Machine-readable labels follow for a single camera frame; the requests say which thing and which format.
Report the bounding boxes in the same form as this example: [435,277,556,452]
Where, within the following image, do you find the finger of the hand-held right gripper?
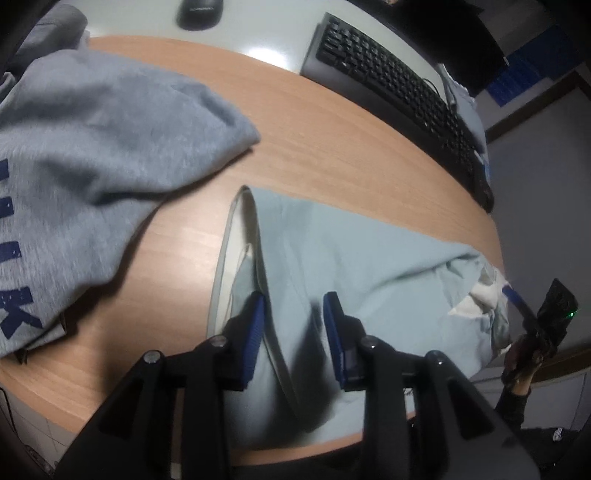
[502,284,539,325]

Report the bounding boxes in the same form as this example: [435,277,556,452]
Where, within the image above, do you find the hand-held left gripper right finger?
[322,292,542,480]

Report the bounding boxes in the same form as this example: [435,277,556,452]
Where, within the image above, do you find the blue wall signs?
[488,25,580,108]

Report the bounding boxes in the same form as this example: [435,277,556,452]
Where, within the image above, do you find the black keyboard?
[299,12,496,214]

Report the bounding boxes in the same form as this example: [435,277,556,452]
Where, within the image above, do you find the pale frayed cloth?
[436,64,489,155]

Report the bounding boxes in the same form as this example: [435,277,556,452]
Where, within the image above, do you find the person's black trousers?
[519,425,585,469]

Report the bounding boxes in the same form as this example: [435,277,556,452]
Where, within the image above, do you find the grey sweatshirt with blue letters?
[0,46,262,361]

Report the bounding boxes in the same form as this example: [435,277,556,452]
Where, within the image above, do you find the person's right hand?
[502,333,542,394]

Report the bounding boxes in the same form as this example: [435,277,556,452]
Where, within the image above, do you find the large monitor with logo wallpaper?
[351,0,509,95]

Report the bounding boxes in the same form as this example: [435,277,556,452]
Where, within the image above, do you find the cream and pale green shirt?
[205,185,514,452]

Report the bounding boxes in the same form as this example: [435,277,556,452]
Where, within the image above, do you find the person's right forearm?
[494,385,533,432]

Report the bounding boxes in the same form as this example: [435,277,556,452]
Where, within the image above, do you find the dark grey cloth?
[11,4,89,63]

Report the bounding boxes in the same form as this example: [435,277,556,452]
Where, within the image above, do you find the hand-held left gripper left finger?
[55,293,269,480]

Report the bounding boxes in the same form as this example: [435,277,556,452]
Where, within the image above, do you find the black computer mouse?
[176,0,223,31]

